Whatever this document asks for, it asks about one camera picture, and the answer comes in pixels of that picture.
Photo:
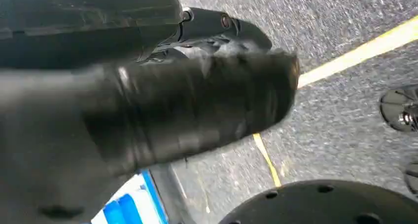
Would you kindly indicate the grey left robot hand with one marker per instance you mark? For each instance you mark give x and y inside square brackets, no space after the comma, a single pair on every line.
[163,104]

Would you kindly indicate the blue and white striped panel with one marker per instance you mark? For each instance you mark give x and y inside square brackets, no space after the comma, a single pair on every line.
[130,206]

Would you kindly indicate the black round perforated disc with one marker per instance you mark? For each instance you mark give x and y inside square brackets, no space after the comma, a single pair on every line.
[320,206]

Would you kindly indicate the wide yellow floor line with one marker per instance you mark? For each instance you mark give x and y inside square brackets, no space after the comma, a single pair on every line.
[359,52]

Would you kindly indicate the shiny black caster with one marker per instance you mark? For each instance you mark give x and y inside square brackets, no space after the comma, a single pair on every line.
[400,109]

